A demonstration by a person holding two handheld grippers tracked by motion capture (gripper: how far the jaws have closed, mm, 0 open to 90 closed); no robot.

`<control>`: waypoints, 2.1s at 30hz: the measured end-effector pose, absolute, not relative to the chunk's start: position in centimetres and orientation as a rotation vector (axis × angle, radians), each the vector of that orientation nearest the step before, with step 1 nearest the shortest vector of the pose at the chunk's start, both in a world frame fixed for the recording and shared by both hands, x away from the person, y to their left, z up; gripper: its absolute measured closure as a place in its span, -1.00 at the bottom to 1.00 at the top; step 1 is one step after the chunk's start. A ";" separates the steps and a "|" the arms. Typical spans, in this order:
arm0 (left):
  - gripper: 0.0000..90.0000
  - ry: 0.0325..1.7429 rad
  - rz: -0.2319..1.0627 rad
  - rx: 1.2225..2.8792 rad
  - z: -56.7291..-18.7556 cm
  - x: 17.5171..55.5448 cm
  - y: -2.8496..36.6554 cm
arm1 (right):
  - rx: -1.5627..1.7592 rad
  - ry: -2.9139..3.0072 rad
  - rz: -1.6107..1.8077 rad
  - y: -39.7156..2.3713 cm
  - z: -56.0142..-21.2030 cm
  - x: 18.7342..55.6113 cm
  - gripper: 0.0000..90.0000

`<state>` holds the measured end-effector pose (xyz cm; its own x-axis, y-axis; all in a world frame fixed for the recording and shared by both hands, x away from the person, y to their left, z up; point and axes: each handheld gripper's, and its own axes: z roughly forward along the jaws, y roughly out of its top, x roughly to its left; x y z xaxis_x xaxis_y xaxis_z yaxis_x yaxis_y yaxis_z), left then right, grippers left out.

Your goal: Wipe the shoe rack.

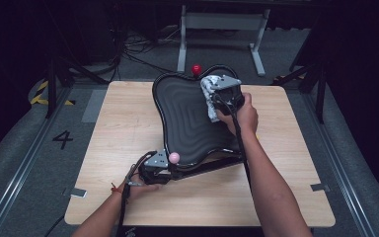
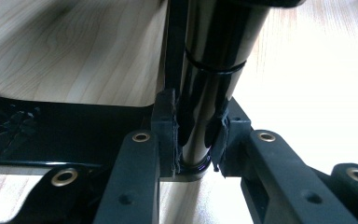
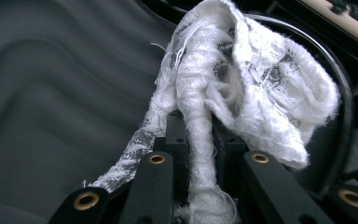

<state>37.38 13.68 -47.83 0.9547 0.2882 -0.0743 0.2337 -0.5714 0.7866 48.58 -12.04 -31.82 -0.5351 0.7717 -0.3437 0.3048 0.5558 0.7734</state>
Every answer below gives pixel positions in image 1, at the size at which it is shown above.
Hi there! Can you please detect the black tripod stand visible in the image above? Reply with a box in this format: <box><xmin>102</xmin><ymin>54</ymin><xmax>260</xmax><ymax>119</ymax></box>
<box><xmin>43</xmin><ymin>57</ymin><xmax>110</xmax><ymax>119</ymax></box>
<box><xmin>272</xmin><ymin>62</ymin><xmax>327</xmax><ymax>124</ymax></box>

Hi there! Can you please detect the black wavy tray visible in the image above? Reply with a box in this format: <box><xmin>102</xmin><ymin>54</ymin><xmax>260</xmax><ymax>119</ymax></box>
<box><xmin>151</xmin><ymin>63</ymin><xmax>245</xmax><ymax>167</ymax></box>

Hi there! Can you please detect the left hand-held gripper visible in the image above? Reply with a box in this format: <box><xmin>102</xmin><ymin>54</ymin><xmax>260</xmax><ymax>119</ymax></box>
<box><xmin>137</xmin><ymin>149</ymin><xmax>173</xmax><ymax>186</ymax></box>

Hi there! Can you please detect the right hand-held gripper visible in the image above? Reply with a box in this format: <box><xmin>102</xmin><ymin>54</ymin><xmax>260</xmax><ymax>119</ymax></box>
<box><xmin>210</xmin><ymin>74</ymin><xmax>246</xmax><ymax>116</ymax></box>

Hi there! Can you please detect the metal floor rail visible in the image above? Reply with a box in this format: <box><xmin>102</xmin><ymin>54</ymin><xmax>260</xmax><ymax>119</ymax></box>
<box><xmin>0</xmin><ymin>87</ymin><xmax>73</xmax><ymax>237</ymax></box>
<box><xmin>300</xmin><ymin>92</ymin><xmax>379</xmax><ymax>237</ymax></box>

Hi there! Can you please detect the person's right hand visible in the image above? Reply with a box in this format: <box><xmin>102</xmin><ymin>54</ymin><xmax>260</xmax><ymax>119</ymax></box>
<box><xmin>216</xmin><ymin>92</ymin><xmax>260</xmax><ymax>136</ymax></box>

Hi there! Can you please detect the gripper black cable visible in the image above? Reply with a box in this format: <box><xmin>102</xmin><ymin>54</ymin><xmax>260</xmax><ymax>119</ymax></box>
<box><xmin>211</xmin><ymin>94</ymin><xmax>253</xmax><ymax>192</ymax></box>
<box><xmin>116</xmin><ymin>150</ymin><xmax>159</xmax><ymax>237</ymax></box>

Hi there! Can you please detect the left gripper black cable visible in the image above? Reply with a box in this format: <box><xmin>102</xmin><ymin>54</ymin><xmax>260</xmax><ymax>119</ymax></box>
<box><xmin>116</xmin><ymin>150</ymin><xmax>159</xmax><ymax>237</ymax></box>

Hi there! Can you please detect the white grey cloth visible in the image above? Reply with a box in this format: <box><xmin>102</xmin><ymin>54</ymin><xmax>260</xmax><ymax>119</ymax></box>
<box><xmin>199</xmin><ymin>74</ymin><xmax>226</xmax><ymax>123</ymax></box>

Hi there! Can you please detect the pink ball knob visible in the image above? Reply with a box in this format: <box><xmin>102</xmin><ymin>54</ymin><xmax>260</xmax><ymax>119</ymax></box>
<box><xmin>168</xmin><ymin>151</ymin><xmax>181</xmax><ymax>165</ymax></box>

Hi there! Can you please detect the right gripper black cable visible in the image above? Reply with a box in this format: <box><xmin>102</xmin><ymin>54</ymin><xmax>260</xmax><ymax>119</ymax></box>
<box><xmin>211</xmin><ymin>94</ymin><xmax>253</xmax><ymax>192</ymax></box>

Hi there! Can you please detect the person's left hand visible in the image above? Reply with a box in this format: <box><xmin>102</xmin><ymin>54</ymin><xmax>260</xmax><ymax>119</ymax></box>
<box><xmin>119</xmin><ymin>174</ymin><xmax>162</xmax><ymax>201</ymax></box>

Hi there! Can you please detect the thin black floor cable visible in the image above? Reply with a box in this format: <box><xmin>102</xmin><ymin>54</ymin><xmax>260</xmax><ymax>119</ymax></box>
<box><xmin>43</xmin><ymin>213</ymin><xmax>66</xmax><ymax>237</ymax></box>

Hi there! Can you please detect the grey metal stand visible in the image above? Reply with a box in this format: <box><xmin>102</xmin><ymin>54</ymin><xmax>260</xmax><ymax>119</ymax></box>
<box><xmin>176</xmin><ymin>4</ymin><xmax>271</xmax><ymax>78</ymax></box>

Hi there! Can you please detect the yellow black hazard tape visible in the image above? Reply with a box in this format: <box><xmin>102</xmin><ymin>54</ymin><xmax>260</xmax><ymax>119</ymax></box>
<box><xmin>29</xmin><ymin>80</ymin><xmax>77</xmax><ymax>107</ymax></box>

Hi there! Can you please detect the black floor cables bundle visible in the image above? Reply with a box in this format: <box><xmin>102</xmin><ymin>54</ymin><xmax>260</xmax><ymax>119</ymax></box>
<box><xmin>112</xmin><ymin>29</ymin><xmax>186</xmax><ymax>83</ymax></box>

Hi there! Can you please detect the red string bracelet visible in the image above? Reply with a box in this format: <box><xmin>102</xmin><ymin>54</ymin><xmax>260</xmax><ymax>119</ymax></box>
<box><xmin>111</xmin><ymin>182</ymin><xmax>129</xmax><ymax>198</ymax></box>

